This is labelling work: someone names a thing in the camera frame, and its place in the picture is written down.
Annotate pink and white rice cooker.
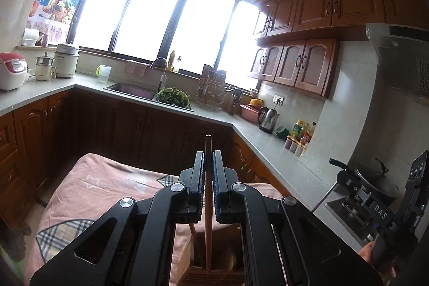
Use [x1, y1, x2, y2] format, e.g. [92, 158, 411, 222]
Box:
[0, 52, 29, 91]

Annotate pale dish cloth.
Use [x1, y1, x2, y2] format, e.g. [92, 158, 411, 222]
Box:
[125, 60, 148, 78]

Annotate steel kitchen faucet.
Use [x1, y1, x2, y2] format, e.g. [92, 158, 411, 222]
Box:
[151, 57, 169, 90]

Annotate person's right hand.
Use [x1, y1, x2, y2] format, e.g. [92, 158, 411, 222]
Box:
[358, 239, 378, 265]

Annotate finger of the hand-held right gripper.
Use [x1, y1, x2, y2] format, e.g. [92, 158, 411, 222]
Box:
[337, 170, 372, 206]

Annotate green leafy vegetables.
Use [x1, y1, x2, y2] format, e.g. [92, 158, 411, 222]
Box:
[156, 88, 191, 108]

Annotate green handled measuring cup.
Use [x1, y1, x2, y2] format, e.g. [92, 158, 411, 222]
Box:
[97, 65, 112, 84]

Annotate grey kitchen countertop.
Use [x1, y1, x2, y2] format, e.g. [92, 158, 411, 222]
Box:
[0, 72, 369, 250]

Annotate black wok with lid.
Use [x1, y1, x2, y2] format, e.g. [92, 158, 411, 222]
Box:
[330, 157, 400, 206]

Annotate kitchen sink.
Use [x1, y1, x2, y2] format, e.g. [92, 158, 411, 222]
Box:
[104, 82, 194, 112]

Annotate large white rice cooker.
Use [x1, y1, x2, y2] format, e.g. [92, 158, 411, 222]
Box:
[54, 43, 80, 79]

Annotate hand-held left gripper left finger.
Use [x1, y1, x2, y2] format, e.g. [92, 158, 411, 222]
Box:
[29, 151, 206, 286]

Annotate small white electric pot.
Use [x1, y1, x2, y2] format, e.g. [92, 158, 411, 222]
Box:
[35, 52, 57, 82]

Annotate green label bottle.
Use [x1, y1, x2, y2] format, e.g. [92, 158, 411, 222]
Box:
[291, 119, 304, 139]

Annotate steel electric kettle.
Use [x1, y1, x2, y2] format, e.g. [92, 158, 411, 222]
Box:
[257, 106, 280, 134]

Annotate knife block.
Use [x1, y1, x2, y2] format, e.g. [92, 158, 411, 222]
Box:
[226, 87, 243, 116]

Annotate row of spice jars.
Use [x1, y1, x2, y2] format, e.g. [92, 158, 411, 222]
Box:
[284, 135, 309, 157]

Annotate kitchen window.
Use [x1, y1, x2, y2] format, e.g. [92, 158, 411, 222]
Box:
[72, 0, 269, 90]

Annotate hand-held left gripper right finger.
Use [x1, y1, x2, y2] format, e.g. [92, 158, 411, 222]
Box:
[212, 150, 384, 286]

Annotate gas stove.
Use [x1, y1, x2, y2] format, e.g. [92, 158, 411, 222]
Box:
[324, 195, 379, 241]

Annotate pink plaid heart tablecloth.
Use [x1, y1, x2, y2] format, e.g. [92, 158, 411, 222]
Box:
[25, 153, 285, 286]

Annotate steel range hood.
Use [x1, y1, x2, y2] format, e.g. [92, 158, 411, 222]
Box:
[366, 23, 429, 98]

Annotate wooden utensil holder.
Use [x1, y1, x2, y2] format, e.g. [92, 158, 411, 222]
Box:
[176, 222, 247, 286]

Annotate dark cloth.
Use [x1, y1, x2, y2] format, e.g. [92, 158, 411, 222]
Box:
[0, 219, 32, 261]

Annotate pink plastic basin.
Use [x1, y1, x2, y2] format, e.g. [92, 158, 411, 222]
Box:
[240, 104, 264, 122]

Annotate wooden base cabinets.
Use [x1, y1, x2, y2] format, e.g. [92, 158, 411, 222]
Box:
[0, 90, 289, 209]

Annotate wooden wall cabinets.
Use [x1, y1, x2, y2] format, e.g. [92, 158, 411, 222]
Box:
[248, 0, 429, 99]

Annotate metal dish rack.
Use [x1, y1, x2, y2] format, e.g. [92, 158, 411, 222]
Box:
[197, 64, 228, 110]

